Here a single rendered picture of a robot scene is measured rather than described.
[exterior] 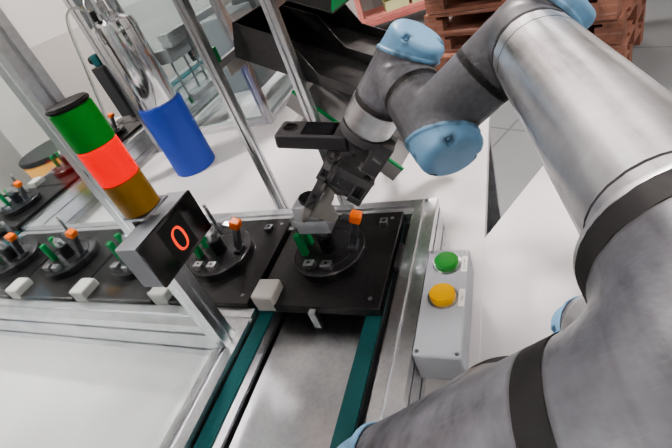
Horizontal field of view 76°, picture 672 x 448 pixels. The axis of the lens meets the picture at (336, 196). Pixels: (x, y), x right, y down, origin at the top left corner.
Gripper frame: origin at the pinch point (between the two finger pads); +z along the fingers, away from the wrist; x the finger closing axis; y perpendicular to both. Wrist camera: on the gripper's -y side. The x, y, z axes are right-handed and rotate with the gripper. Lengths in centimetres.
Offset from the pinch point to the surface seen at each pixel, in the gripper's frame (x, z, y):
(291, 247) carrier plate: 2.4, 15.7, 1.3
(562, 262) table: 8.3, -9.0, 45.6
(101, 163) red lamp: -21.1, -11.9, -23.8
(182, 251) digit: -19.9, -1.0, -12.4
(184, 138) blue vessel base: 55, 56, -48
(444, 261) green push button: -2.0, -5.3, 24.5
